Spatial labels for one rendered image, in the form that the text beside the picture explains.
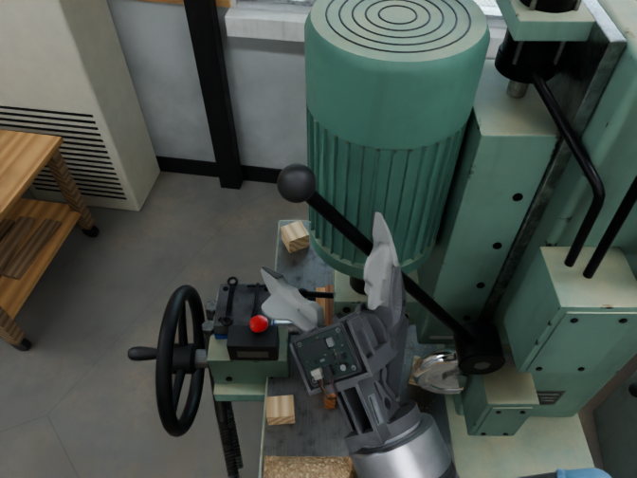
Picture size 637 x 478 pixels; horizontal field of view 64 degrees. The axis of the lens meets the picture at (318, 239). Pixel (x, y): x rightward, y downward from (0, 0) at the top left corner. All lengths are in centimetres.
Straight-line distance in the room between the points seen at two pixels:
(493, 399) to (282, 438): 34
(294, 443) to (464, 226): 46
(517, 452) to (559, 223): 54
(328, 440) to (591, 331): 45
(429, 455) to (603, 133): 33
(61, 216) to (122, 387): 78
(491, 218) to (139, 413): 156
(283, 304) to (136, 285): 173
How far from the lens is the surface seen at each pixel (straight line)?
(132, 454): 192
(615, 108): 52
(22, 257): 226
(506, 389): 76
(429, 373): 79
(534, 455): 105
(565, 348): 65
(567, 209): 59
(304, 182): 44
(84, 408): 204
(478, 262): 69
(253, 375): 92
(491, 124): 55
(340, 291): 81
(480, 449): 102
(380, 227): 50
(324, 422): 89
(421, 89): 47
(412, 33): 50
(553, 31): 53
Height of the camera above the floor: 174
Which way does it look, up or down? 50 degrees down
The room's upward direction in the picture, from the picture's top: straight up
